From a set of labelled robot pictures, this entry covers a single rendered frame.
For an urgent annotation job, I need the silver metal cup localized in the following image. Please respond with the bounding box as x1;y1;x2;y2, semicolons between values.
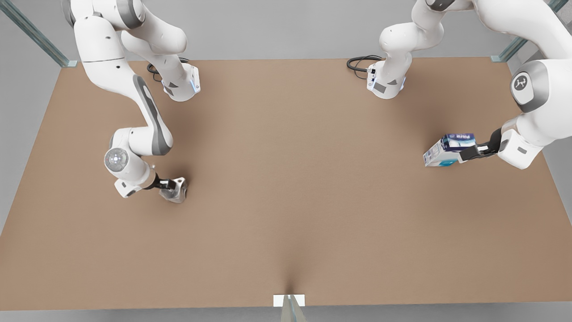
160;177;187;204

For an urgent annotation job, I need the blue and white carton box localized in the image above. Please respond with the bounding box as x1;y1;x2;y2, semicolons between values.
423;133;477;167

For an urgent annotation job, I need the black cable loop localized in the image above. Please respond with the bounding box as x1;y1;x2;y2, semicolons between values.
347;55;384;80
147;57;190;83

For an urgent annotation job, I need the silver frame post white foot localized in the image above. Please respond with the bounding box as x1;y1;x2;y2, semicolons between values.
273;294;307;322

